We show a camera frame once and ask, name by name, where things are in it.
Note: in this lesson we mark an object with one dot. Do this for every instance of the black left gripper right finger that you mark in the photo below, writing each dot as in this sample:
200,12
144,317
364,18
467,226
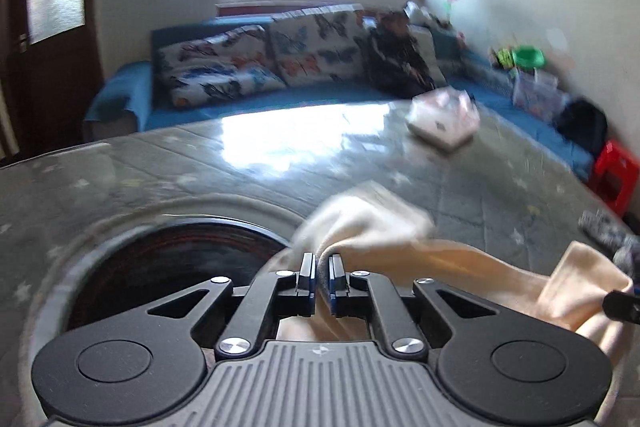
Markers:
373,298

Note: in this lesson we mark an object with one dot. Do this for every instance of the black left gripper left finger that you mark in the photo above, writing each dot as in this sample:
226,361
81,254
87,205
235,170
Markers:
272,297

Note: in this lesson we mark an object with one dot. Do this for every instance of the cream sweater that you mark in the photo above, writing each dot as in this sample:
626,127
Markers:
373,229

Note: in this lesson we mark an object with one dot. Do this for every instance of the grey knitted garment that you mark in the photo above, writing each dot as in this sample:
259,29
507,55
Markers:
621,247

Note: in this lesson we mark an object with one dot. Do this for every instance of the red plastic stool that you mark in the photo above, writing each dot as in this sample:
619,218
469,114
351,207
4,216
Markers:
614,177

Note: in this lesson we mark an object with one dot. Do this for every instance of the black round induction cooktop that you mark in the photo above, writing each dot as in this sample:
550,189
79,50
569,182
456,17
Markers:
170,258

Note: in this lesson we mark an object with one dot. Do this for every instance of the black bag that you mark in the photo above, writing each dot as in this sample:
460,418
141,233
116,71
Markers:
584,124

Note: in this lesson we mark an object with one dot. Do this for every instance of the white tissue box on table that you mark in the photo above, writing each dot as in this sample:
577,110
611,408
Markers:
446,118

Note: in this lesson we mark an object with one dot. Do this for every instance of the clear plastic storage box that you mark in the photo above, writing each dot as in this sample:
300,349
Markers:
539,94

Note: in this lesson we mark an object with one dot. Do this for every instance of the left butterfly print cushion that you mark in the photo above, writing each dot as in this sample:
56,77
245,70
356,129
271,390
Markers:
218,69

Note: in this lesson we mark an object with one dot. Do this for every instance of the butterfly print cushion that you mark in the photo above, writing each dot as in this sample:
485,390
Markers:
319,44
218,69

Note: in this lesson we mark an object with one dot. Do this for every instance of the child in dark jacket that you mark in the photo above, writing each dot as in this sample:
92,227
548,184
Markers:
395,65

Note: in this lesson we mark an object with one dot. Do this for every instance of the right butterfly print cushion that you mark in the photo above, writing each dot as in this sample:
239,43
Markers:
319,44

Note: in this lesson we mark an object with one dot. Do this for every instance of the blue sofa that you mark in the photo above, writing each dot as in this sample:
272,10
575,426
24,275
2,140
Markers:
134,101

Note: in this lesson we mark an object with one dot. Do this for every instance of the green plastic bowl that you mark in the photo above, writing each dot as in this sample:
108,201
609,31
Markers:
528,57

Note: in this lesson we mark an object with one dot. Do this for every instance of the dark wooden door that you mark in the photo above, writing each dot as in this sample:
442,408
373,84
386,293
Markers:
50,71

